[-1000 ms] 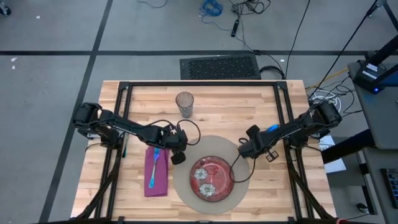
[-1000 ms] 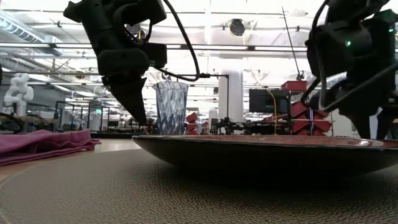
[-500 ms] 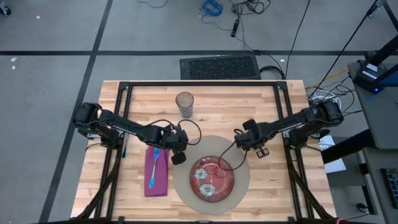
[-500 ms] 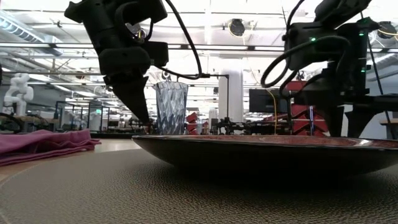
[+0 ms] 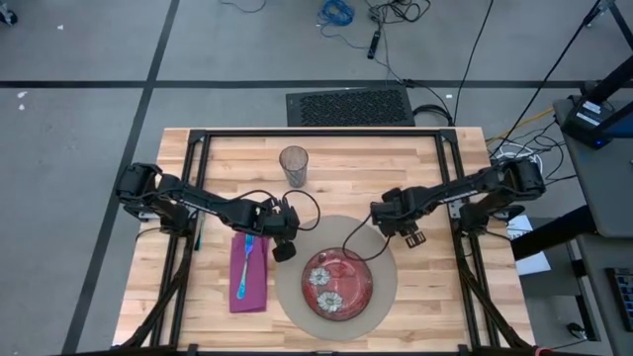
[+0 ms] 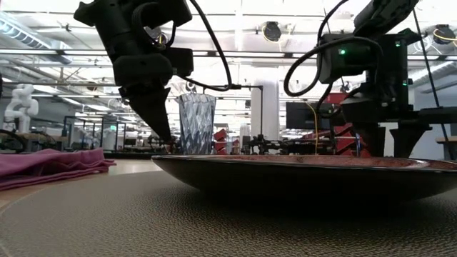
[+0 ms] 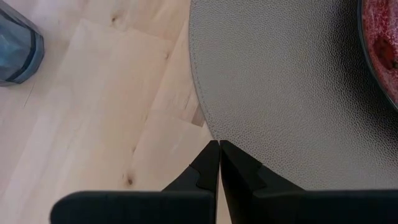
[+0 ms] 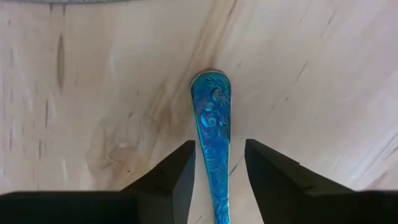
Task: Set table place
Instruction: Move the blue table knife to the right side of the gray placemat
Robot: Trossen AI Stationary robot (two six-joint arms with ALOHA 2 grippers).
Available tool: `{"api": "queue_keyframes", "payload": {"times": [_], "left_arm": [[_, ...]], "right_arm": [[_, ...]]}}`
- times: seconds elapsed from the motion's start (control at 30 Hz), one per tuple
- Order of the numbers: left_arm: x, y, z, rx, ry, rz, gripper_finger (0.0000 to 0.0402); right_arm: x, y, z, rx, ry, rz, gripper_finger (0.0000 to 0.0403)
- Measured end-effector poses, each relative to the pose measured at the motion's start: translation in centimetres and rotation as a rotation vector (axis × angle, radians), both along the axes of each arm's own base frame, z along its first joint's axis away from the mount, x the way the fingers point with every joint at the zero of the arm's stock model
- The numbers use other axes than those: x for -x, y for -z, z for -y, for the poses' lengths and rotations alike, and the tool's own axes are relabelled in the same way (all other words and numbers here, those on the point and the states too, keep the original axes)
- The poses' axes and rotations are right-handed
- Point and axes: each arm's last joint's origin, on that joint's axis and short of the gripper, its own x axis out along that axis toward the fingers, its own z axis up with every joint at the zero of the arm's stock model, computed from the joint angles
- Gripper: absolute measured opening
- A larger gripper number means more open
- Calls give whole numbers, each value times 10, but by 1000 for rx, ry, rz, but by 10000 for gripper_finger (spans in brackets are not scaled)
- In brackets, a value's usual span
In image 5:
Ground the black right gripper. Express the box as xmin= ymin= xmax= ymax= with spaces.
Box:
xmin=370 ymin=192 xmax=430 ymax=249

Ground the iridescent blue fork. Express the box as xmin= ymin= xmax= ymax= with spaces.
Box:
xmin=235 ymin=232 xmax=256 ymax=301

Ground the clear faceted glass tumbler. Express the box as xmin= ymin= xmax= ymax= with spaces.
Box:
xmin=278 ymin=144 xmax=311 ymax=190

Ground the purple cloth napkin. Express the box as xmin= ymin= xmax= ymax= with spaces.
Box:
xmin=228 ymin=232 xmax=271 ymax=314

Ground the round beige woven placemat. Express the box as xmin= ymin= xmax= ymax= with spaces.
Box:
xmin=274 ymin=215 xmax=399 ymax=342

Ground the dark round plate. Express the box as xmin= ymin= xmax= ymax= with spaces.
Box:
xmin=301 ymin=246 xmax=375 ymax=322

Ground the white paper sheet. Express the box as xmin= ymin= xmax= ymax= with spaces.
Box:
xmin=504 ymin=215 xmax=553 ymax=277

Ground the black perforated computer case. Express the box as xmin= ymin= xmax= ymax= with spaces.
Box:
xmin=285 ymin=86 xmax=416 ymax=129

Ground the black diagonal beam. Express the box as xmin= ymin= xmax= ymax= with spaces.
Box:
xmin=510 ymin=205 xmax=599 ymax=262

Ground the grey desk with keyboard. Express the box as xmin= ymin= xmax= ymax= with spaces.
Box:
xmin=576 ymin=234 xmax=633 ymax=356

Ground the grey side desk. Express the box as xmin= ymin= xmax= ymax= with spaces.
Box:
xmin=552 ymin=96 xmax=633 ymax=239

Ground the black box with blue light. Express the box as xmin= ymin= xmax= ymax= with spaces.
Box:
xmin=561 ymin=96 xmax=633 ymax=149

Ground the black keyboard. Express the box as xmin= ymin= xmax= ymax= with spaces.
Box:
xmin=605 ymin=266 xmax=633 ymax=332

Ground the black overhead beam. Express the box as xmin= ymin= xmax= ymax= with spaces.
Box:
xmin=578 ymin=52 xmax=633 ymax=108

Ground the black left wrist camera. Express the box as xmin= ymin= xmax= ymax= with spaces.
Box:
xmin=270 ymin=238 xmax=298 ymax=264

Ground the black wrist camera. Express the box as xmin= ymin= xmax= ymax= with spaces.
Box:
xmin=270 ymin=238 xmax=298 ymax=264
xmin=380 ymin=186 xmax=405 ymax=205

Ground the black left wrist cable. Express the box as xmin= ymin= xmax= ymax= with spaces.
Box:
xmin=231 ymin=189 xmax=321 ymax=232

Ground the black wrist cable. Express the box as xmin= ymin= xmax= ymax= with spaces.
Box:
xmin=231 ymin=189 xmax=321 ymax=232
xmin=340 ymin=212 xmax=393 ymax=263

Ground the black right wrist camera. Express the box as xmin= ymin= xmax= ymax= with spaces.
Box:
xmin=380 ymin=186 xmax=405 ymax=205

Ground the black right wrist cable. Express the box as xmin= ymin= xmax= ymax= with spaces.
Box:
xmin=340 ymin=212 xmax=393 ymax=263

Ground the black aluminium table frame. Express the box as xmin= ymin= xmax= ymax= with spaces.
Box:
xmin=116 ymin=127 xmax=538 ymax=356

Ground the yellow floor cable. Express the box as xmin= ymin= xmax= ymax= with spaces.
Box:
xmin=487 ymin=107 xmax=556 ymax=145

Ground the long black floor cable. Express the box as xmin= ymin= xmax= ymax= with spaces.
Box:
xmin=452 ymin=0 xmax=496 ymax=125

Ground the blue coiled cable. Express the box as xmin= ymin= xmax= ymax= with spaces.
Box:
xmin=316 ymin=0 xmax=370 ymax=50

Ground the black cable bundle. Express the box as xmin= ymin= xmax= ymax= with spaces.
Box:
xmin=368 ymin=0 xmax=431 ymax=26

